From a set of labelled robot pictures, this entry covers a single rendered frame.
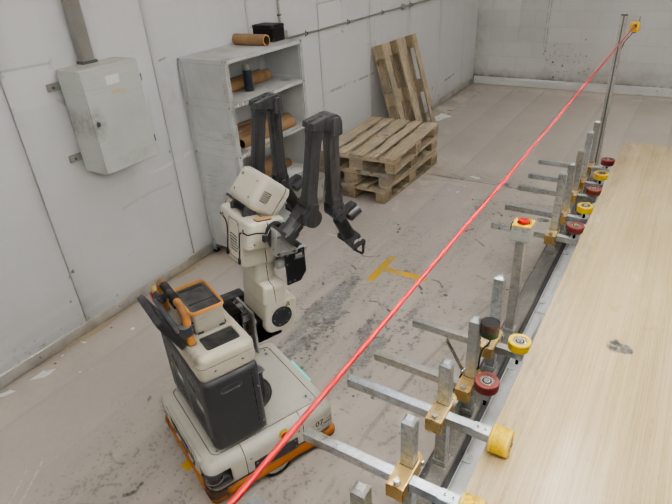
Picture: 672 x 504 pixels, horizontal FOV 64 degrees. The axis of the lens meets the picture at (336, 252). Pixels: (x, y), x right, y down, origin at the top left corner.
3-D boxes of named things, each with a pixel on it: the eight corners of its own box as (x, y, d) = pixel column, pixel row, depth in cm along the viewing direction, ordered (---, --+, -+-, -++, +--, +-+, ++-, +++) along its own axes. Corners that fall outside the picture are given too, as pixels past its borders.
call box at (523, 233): (509, 242, 206) (511, 224, 202) (514, 234, 211) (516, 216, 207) (528, 246, 202) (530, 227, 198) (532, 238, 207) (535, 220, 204)
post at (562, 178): (545, 257, 283) (559, 172, 259) (546, 254, 285) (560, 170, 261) (551, 259, 281) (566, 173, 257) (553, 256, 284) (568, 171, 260)
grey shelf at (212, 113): (213, 251, 447) (175, 57, 370) (278, 209, 512) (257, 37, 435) (254, 263, 426) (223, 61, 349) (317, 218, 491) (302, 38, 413)
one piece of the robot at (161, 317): (194, 364, 216) (160, 333, 201) (164, 322, 241) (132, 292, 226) (215, 344, 218) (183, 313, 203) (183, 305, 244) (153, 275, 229)
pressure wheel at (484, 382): (468, 407, 180) (471, 382, 174) (476, 392, 186) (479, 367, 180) (492, 416, 176) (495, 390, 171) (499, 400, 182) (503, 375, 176)
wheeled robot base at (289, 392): (214, 511, 236) (204, 474, 223) (165, 423, 282) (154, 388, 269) (338, 436, 268) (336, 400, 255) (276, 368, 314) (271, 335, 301)
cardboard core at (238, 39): (231, 34, 400) (262, 35, 386) (238, 32, 406) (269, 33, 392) (232, 45, 404) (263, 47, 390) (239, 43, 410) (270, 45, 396)
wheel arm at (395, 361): (373, 362, 198) (373, 353, 196) (378, 356, 201) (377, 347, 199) (489, 404, 178) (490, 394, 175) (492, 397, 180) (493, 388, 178)
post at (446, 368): (433, 473, 176) (439, 363, 152) (437, 465, 179) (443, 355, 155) (443, 477, 175) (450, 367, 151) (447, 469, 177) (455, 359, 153)
